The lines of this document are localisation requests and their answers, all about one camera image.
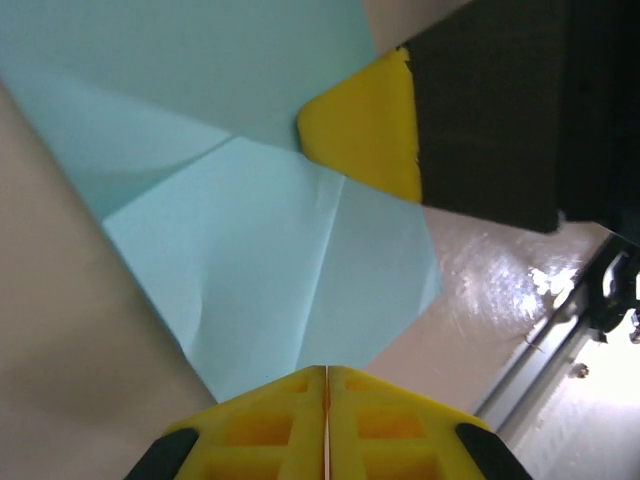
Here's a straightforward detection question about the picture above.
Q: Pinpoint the aluminium mounting rail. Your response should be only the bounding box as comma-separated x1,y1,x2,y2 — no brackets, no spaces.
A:
474,234,640,441

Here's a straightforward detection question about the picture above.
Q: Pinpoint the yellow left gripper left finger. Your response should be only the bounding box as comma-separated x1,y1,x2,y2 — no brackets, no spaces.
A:
124,364,327,480

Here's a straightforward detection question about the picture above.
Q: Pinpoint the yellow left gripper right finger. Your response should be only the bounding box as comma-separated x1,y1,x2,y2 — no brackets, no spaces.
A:
327,366,531,480

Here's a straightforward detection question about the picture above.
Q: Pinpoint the light blue paper sheet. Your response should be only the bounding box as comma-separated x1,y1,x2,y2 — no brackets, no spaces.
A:
0,0,444,404

